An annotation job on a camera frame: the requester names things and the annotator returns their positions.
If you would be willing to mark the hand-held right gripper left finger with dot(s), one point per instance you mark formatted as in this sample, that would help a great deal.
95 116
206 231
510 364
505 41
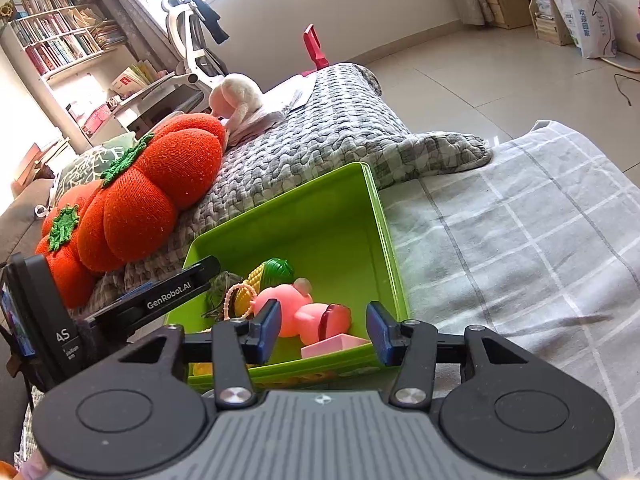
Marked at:
270 332

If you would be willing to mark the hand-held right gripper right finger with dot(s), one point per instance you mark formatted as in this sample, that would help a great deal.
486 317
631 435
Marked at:
380 332

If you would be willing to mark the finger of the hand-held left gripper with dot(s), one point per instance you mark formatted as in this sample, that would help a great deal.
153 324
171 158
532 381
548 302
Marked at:
165 294
135 288

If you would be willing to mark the pink pig toy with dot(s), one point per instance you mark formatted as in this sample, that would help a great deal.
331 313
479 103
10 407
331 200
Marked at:
282 307

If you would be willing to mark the small pink box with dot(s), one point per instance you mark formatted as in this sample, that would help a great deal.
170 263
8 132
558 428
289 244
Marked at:
335 345

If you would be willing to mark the tortoiseshell hair claw clip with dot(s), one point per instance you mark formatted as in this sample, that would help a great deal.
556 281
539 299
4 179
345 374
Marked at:
220 290

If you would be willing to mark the toy corn cob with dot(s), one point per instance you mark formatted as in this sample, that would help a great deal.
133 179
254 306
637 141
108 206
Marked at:
277 270

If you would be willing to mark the yellow plastic pumpkin toy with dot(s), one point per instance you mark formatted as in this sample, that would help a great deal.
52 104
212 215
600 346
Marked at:
202 370

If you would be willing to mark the green plastic bin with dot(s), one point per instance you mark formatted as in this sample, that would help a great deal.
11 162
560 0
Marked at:
310 220

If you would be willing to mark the small orange pumpkin cushion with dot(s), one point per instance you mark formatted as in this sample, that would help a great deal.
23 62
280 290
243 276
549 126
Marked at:
65 270

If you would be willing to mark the large orange pumpkin cushion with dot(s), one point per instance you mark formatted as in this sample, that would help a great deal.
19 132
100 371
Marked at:
150 195

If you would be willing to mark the grey fabric sofa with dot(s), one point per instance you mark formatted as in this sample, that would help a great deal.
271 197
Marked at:
20 220

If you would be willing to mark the green patterned cushion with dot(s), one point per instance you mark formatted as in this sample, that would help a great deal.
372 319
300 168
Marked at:
85 165

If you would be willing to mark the grey grid bed sheet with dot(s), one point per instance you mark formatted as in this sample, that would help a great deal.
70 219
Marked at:
525 240

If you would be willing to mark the white desk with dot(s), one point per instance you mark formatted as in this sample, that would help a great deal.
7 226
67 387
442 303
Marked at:
150 105

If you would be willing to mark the grey checked quilt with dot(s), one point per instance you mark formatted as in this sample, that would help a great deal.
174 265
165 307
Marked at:
310 130

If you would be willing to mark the white plush toy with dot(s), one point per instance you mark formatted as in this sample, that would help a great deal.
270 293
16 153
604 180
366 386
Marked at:
235 95

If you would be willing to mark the white papers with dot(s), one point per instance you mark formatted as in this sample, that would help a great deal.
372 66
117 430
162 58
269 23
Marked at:
290 95

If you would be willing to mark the white office chair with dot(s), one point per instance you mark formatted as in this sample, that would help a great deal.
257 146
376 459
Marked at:
195 60

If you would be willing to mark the bookshelf with books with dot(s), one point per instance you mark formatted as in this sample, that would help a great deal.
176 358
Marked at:
55 35

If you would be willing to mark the black cloth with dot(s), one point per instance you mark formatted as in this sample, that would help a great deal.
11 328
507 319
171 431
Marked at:
207 20

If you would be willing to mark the red plastic object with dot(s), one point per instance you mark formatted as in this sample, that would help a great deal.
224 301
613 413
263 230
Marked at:
315 47

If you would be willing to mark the white paper bag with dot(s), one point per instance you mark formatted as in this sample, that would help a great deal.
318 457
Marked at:
585 25

